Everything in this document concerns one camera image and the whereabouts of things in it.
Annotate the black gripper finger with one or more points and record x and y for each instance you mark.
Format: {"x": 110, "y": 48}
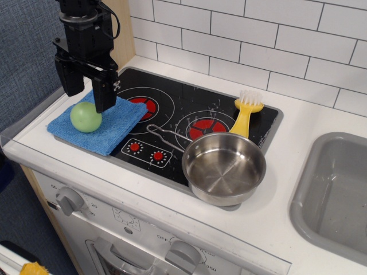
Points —
{"x": 104, "y": 90}
{"x": 71, "y": 78}

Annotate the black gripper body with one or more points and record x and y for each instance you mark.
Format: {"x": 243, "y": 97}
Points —
{"x": 87, "y": 43}

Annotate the stainless steel pot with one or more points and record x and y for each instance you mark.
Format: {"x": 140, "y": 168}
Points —
{"x": 222, "y": 168}

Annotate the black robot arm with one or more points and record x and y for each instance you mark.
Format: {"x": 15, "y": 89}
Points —
{"x": 86, "y": 10}

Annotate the green ball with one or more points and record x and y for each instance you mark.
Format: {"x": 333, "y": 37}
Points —
{"x": 84, "y": 117}

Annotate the blue folded cloth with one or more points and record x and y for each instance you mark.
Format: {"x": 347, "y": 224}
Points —
{"x": 117, "y": 122}

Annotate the black toy stovetop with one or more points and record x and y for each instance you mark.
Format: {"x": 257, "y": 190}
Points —
{"x": 176, "y": 113}

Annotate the grey left oven knob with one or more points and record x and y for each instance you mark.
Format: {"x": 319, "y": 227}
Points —
{"x": 69, "y": 200}

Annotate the grey oven knob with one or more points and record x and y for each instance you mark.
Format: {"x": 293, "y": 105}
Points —
{"x": 69, "y": 200}
{"x": 184, "y": 257}

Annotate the yellow dish brush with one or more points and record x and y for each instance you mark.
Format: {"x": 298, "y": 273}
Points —
{"x": 248, "y": 102}

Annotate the white toy oven front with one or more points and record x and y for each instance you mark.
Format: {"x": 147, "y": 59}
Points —
{"x": 102, "y": 239}

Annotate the grey right oven knob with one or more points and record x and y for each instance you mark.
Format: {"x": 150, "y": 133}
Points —
{"x": 184, "y": 257}

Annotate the grey sink basin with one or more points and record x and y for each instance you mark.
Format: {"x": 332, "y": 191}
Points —
{"x": 329, "y": 205}

